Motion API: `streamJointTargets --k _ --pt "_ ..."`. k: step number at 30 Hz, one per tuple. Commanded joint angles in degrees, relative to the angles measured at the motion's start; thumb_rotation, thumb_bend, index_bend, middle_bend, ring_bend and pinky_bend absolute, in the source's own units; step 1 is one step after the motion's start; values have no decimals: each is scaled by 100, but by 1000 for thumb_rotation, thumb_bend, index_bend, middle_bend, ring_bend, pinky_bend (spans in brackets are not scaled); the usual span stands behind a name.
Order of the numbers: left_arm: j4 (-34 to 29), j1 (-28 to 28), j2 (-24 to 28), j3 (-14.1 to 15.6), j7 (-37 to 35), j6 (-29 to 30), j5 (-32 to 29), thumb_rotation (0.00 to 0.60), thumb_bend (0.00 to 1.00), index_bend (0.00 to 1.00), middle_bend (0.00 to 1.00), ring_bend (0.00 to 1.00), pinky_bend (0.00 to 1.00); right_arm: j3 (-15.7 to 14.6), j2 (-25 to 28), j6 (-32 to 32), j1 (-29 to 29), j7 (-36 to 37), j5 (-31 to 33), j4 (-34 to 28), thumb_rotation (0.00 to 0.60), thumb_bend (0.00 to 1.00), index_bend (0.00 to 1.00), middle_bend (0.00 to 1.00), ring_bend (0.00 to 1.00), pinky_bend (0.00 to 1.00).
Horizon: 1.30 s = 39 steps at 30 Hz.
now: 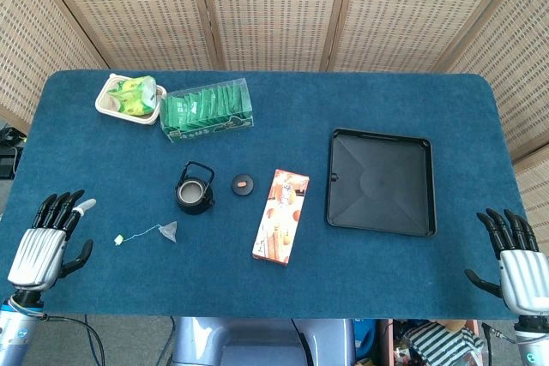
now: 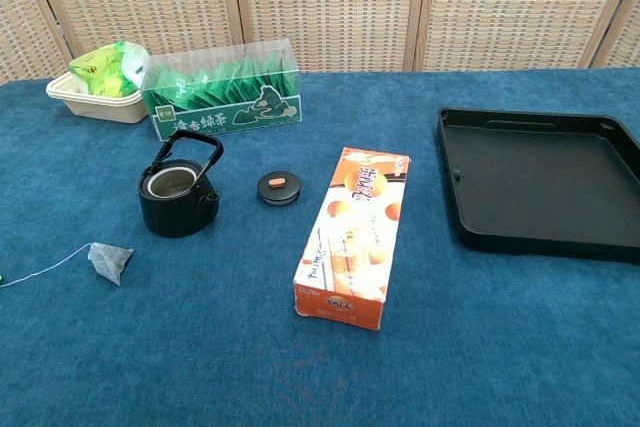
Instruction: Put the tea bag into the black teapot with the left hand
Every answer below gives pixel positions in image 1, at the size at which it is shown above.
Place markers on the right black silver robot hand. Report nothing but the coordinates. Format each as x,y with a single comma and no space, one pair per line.
523,276

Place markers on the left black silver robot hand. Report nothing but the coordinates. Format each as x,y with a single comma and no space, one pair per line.
36,254

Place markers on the pyramid tea bag with string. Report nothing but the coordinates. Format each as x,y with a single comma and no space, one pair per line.
169,231

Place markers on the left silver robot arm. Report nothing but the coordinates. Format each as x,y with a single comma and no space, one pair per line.
17,323

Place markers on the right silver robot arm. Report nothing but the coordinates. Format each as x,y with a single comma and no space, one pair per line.
532,340

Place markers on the small black teapot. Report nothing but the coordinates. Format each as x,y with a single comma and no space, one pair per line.
194,196

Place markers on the green snack packet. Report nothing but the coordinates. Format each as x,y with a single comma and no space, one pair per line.
133,98

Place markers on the black teapot lid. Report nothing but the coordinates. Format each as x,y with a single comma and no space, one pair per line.
243,184

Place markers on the clear green tea box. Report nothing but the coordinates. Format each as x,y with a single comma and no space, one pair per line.
206,111

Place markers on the orange snack box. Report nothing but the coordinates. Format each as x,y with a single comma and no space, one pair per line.
281,216

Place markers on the black equipment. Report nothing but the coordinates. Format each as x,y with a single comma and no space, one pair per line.
6,156

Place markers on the beige paper food container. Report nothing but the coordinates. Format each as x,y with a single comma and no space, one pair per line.
105,104

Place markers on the black square tray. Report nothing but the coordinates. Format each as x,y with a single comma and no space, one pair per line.
381,186

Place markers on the blue felt table cover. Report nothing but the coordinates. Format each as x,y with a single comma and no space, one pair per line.
343,289

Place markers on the blue grey robot torso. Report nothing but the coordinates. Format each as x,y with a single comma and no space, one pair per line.
257,340

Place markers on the woven wooden folding screen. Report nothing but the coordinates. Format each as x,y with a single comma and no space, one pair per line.
274,10

